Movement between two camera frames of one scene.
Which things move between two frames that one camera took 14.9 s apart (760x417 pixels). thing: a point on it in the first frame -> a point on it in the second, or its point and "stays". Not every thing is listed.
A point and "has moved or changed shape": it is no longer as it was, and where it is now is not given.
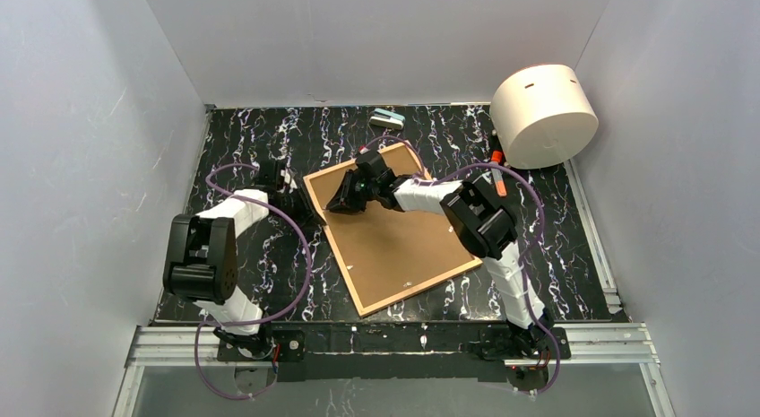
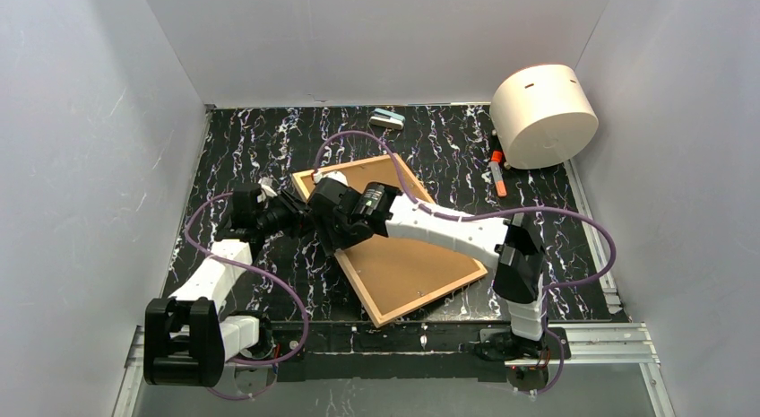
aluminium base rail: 610,345 stays
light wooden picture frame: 386,255 has moved or changed shape
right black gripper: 355,188 -> 327,225
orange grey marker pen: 500,183 stays
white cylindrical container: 542,116 stays
